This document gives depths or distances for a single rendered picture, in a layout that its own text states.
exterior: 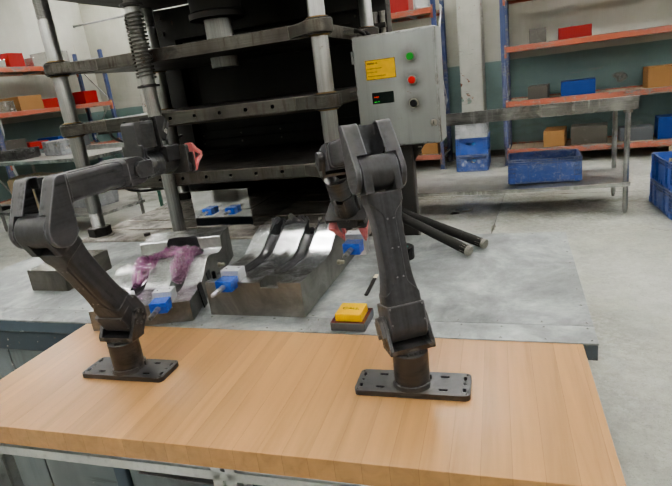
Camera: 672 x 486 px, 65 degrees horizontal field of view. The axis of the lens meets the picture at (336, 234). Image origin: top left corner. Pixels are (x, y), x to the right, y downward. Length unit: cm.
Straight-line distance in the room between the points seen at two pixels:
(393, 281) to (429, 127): 112
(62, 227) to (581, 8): 723
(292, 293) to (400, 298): 42
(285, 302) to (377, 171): 51
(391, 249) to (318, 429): 32
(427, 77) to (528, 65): 584
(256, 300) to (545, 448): 74
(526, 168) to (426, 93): 302
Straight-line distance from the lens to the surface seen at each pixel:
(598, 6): 776
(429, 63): 193
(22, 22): 1023
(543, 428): 89
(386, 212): 88
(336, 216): 124
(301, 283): 124
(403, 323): 90
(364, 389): 96
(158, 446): 98
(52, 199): 100
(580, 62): 774
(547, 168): 489
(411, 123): 196
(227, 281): 129
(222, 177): 220
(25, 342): 185
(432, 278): 142
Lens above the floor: 133
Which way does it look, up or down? 16 degrees down
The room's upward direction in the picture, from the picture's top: 7 degrees counter-clockwise
